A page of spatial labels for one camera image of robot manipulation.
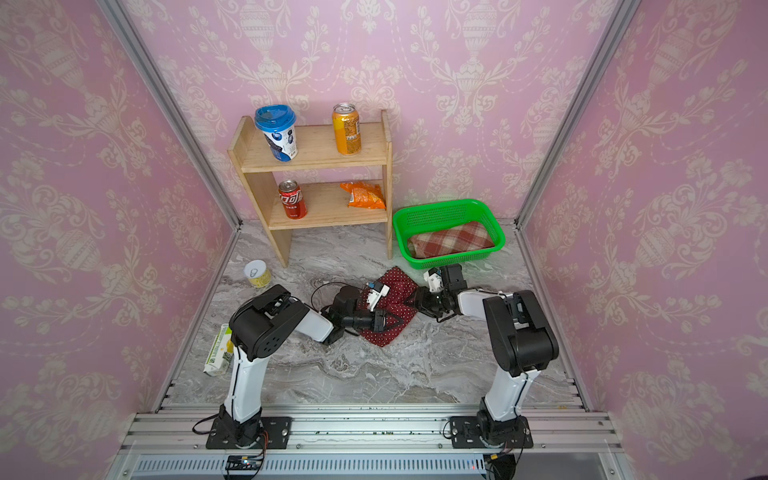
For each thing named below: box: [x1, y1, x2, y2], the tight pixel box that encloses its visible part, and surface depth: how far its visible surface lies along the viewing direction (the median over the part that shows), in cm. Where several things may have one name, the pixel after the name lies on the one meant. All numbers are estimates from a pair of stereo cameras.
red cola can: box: [278, 179, 308, 220], surface depth 87 cm
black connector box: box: [483, 453, 516, 480], surface depth 73 cm
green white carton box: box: [203, 323, 234, 377], surface depth 85 cm
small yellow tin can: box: [244, 259, 271, 288], surface depth 102 cm
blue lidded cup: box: [254, 104, 298, 162], surface depth 71 cm
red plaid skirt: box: [407, 221, 495, 259], surface depth 107 cm
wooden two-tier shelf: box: [227, 110, 393, 267], surface depth 85 cm
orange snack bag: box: [340, 181, 386, 209], surface depth 94 cm
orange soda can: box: [332, 102, 362, 156], surface depth 73 cm
